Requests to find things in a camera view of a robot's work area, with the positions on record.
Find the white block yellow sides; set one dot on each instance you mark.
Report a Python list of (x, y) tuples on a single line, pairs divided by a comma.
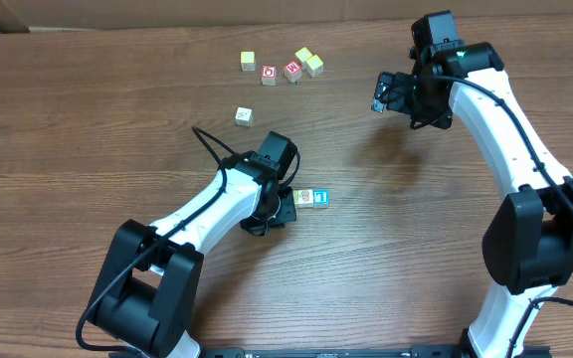
[(305, 198)]

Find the white picture block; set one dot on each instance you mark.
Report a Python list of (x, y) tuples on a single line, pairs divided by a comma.
[(244, 117)]

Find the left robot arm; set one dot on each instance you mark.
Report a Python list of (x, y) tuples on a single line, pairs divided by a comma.
[(142, 302)]

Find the yellow block back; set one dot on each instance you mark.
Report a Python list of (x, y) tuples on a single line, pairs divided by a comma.
[(302, 55)]

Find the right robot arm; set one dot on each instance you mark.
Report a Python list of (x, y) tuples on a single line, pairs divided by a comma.
[(527, 248)]

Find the white block blue letter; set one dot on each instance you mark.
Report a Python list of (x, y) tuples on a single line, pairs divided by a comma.
[(320, 198)]

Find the red block letter O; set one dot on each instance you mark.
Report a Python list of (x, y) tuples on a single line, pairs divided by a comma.
[(269, 75)]

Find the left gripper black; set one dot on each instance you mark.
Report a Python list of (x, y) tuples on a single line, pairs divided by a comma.
[(286, 209)]

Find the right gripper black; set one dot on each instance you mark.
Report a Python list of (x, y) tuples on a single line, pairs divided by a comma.
[(388, 92)]

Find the cardboard box wall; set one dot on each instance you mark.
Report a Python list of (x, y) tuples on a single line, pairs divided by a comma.
[(22, 15)]

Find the red block letter E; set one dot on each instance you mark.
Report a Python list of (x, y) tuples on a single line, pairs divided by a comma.
[(293, 71)]

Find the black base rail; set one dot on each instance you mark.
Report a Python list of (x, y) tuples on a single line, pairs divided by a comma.
[(417, 351)]

